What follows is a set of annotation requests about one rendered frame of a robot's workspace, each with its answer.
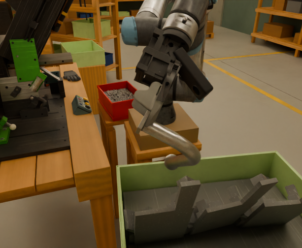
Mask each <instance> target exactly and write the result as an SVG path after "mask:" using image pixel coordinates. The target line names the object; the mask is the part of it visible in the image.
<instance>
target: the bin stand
mask: <svg viewBox="0 0 302 248"><path fill-rule="evenodd" d="M97 105H98V110H99V116H100V125H101V138H102V143H103V146H104V149H105V152H106V155H107V158H108V161H109V164H110V168H111V179H112V189H113V195H112V198H113V209H114V215H115V218H119V206H118V190H117V175H116V165H118V156H117V144H116V131H115V128H114V127H113V126H114V125H120V124H124V122H125V121H129V119H124V120H119V121H114V122H113V120H112V119H111V118H110V116H109V115H108V114H107V112H106V111H105V109H104V108H103V107H102V105H101V104H100V102H99V100H98V101H97Z"/></svg>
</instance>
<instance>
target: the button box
mask: <svg viewBox="0 0 302 248"><path fill-rule="evenodd" d="M78 98H80V99H81V100H80V101H81V102H82V103H81V102H79V99H78ZM79 103H81V104H82V105H80V104H79ZM88 103H89V102H88ZM71 104H72V109H73V114H74V115H83V114H90V113H91V112H92V109H91V107H90V108H87V107H86V104H85V101H84V99H83V98H82V97H78V95H76V96H75V98H74V99H73V101H72V103H71ZM89 106H90V104H89Z"/></svg>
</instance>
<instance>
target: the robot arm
mask: <svg viewBox="0 0 302 248"><path fill-rule="evenodd" d="M170 2H174V4H173V6H172V9H171V11H170V13H169V15H168V18H163V16H164V13H165V11H166V8H167V5H168V4H169V3H170ZM217 2H218V0H144V2H143V4H142V6H141V8H140V9H139V11H138V13H137V15H136V17H134V16H132V17H125V18H124V19H123V21H122V25H121V36H122V40H123V42H124V43H125V44H126V45H133V46H136V47H137V46H145V48H144V49H143V53H142V55H141V57H140V60H139V62H138V64H137V66H136V69H135V72H136V76H135V78H134V81H137V82H139V83H141V84H144V85H146V86H148V87H149V89H147V90H137V91H135V93H134V100H133V101H132V107H133V108H134V109H135V110H137V111H138V112H139V113H141V114H142V115H143V116H144V115H145V113H146V111H147V110H148V111H150V114H149V116H148V119H147V121H146V124H145V127H148V126H150V125H151V124H152V123H153V122H155V121H156V122H158V123H160V124H162V125H167V124H171V123H173V122H174V121H175V119H176V113H175V110H174V106H173V101H184V102H192V103H194V102H202V101H203V100H204V98H205V97H206V96H207V95H208V94H209V93H210V92H211V91H212V90H213V86H212V85H211V84H210V82H209V81H208V78H206V77H205V73H204V72H203V70H202V67H203V58H204V49H205V39H206V29H207V20H208V13H209V12H210V11H211V10H212V9H213V4H216V3H217ZM177 74H179V76H177ZM144 76H145V77H144Z"/></svg>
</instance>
